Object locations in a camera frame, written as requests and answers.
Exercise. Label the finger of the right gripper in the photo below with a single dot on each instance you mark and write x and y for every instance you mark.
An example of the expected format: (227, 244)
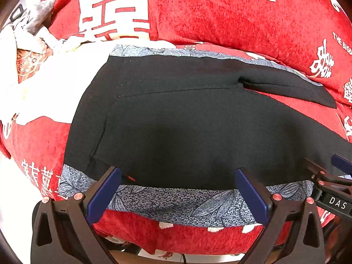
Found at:
(342, 164)
(327, 182)

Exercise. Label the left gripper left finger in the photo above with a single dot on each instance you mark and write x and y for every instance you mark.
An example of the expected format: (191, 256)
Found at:
(62, 231)

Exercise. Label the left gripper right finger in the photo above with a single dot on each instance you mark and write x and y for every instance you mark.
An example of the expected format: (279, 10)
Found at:
(304, 243)

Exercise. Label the black pants with patterned lining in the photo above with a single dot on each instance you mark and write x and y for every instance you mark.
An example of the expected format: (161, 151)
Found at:
(179, 122)

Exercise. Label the red blanket with white characters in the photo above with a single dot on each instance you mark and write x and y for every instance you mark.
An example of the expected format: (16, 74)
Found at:
(312, 37)

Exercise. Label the grey and white cloth pile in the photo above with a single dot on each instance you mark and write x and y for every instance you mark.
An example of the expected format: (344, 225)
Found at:
(26, 43)

